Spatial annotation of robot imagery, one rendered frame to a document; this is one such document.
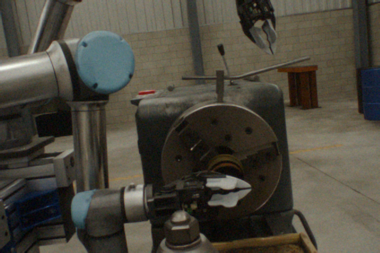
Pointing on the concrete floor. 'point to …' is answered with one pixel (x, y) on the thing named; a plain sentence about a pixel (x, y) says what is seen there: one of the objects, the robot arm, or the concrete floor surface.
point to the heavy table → (302, 86)
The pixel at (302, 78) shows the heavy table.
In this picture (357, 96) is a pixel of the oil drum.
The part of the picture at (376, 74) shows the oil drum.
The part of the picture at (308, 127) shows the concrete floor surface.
